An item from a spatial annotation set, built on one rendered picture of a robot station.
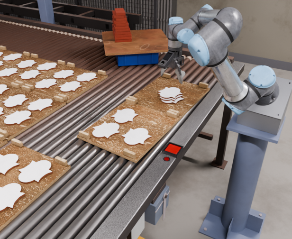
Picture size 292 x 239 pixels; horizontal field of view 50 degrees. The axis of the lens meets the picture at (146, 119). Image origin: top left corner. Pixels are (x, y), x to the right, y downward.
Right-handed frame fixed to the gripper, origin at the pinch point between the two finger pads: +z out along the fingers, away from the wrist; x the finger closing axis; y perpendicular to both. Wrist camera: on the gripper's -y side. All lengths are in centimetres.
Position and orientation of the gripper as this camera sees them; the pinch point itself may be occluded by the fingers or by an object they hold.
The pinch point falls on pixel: (170, 80)
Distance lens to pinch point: 181.3
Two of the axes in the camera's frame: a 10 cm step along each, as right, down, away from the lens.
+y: 6.7, -4.0, 6.2
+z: 0.0, 8.4, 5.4
